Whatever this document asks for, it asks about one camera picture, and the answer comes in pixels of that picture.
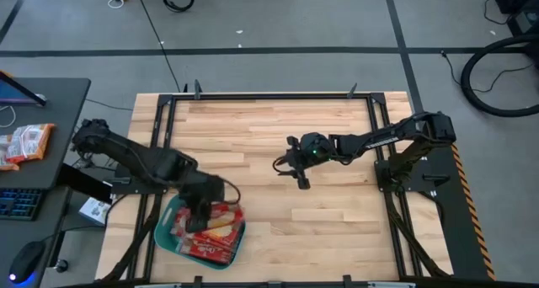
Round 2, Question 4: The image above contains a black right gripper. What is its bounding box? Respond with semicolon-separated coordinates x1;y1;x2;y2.
286;131;337;191

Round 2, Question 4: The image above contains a black keyboard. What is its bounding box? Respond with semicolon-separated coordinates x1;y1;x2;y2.
0;188;45;222

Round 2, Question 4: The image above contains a small white printed box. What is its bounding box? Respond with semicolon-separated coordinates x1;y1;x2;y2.
78;195;112;227

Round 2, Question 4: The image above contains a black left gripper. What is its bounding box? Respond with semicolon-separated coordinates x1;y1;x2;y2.
178;171;227;233

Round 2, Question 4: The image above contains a white desk cable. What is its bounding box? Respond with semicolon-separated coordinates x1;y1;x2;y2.
0;105;18;130

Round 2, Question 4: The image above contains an orange snack bag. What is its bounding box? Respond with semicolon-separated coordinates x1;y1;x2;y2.
5;123;56;165
0;134;20;173

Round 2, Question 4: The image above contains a black computer mouse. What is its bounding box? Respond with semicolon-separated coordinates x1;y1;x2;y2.
8;239;47;285

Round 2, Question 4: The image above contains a teal plastic basket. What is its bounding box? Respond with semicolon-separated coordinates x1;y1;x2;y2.
152;193;248;271

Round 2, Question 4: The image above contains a red box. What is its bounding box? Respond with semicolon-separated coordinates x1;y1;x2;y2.
176;237;237;267

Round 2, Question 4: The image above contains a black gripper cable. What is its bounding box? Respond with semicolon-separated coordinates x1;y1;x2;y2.
272;152;296;178

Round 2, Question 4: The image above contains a black aluminium table frame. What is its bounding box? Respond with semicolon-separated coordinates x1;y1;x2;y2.
99;80;455;288

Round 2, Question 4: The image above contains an open laptop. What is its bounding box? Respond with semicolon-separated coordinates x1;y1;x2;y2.
0;70;48;109

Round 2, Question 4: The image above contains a black desk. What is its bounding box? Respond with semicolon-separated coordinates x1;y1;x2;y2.
0;77;92;288

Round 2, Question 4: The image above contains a black equipment case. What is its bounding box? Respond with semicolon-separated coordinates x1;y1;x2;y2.
494;0;539;37

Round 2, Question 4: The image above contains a red popcorn bag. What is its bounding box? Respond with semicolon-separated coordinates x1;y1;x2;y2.
171;202;246;238
169;206;193;243
191;220;247;255

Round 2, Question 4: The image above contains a long black floor cable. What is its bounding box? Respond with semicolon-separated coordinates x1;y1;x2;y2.
134;0;183;93

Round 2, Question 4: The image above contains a thin black floor cable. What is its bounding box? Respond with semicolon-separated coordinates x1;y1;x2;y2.
439;49;536;94

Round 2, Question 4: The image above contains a hazard-striped black side panel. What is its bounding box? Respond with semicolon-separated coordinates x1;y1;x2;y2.
419;143;499;281

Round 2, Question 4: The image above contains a thick black hose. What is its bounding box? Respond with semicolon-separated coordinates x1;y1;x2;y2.
459;34;539;119

